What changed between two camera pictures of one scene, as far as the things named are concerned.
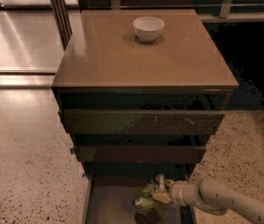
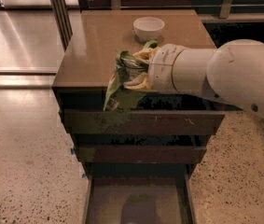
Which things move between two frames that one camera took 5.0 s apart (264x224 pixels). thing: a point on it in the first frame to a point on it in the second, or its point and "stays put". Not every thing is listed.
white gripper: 177,192 to 161,68
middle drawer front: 143,153 stays put
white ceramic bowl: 148,28 stays put
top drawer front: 143,122 stays put
